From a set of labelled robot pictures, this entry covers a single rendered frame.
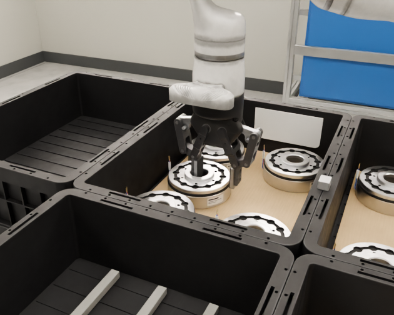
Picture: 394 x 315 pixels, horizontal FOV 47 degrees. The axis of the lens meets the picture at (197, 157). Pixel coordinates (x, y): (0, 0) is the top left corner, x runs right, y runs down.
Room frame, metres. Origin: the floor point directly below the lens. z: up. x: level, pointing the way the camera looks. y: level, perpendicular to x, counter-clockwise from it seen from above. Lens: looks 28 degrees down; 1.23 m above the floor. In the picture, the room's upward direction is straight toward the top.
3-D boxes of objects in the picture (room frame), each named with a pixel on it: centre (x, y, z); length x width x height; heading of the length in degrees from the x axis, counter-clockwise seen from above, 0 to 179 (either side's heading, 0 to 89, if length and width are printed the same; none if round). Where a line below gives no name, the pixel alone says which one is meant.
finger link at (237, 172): (0.60, -0.07, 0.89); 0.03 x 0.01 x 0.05; 65
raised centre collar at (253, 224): (0.48, -0.07, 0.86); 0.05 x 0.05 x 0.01
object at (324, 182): (0.49, -0.16, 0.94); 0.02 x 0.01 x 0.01; 155
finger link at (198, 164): (0.63, 0.00, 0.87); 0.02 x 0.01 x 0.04; 155
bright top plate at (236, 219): (0.48, -0.07, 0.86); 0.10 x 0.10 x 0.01
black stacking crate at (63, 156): (0.74, 0.22, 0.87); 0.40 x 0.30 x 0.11; 155
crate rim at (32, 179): (0.74, 0.22, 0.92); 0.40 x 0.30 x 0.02; 155
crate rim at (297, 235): (0.61, -0.05, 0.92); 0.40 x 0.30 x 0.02; 155
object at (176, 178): (0.63, 0.00, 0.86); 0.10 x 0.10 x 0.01
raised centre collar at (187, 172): (0.63, 0.00, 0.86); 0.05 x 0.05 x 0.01
